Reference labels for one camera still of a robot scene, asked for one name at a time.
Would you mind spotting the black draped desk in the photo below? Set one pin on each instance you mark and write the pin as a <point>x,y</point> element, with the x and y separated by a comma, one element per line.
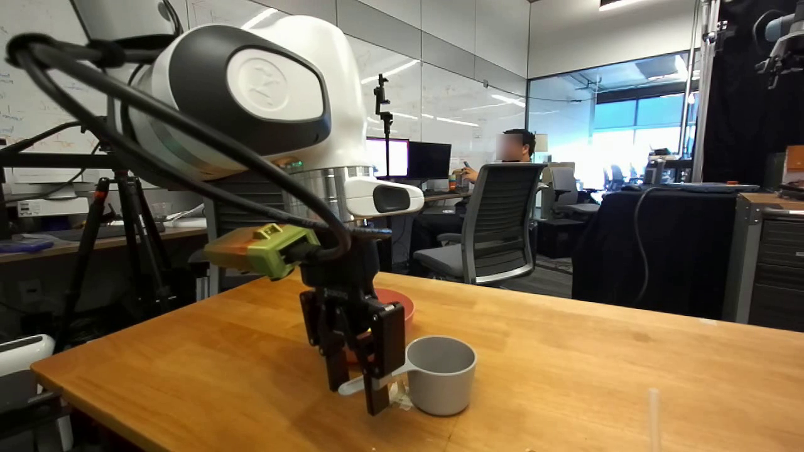
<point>670,252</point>

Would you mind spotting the lit white computer monitor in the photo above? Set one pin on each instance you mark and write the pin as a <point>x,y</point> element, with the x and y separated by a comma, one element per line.
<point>390,158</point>

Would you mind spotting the wooden desk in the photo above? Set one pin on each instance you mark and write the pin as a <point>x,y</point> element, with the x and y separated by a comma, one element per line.
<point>444,199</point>

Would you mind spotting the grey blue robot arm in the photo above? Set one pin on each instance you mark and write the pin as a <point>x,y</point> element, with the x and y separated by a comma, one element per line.
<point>783,39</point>

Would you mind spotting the dark computer monitor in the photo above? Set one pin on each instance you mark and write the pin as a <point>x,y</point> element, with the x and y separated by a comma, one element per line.
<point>430,160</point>

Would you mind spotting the white ABB robot base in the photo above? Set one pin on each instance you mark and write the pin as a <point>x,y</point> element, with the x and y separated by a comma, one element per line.
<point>26,352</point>

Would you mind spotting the grey measuring cup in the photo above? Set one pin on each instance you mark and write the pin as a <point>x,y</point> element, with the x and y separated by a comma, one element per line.
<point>441,386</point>

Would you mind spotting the black backdrop panel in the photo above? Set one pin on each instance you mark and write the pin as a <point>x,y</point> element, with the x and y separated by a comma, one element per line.
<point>745,101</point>

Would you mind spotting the grey office chair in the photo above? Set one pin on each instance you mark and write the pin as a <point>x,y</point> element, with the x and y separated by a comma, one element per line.
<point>493,227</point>

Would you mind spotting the grey drawer cabinet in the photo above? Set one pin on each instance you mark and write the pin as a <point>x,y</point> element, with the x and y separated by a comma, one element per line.
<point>774,259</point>

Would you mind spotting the seated person blue shirt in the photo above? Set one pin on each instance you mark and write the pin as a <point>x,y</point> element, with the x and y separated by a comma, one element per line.
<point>519,149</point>

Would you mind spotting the black tripod stand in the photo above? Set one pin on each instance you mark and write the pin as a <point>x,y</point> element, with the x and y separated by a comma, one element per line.
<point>134,227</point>

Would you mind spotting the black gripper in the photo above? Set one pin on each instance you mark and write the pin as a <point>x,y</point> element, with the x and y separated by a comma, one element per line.
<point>343,268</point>

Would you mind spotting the bright glass window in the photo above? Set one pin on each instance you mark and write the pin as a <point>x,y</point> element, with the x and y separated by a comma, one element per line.
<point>611,127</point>

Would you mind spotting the brown side desk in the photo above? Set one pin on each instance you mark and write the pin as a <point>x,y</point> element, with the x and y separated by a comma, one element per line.
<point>52,247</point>

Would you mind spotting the orange wooden box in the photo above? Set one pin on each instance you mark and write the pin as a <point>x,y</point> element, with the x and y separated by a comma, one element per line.
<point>796,168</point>

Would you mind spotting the black camera pole stand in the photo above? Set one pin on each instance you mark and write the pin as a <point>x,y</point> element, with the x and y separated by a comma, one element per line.
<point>385,116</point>

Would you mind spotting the yellow wrist camera mount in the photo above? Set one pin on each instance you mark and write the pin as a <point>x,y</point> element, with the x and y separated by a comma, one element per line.
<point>268,250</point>

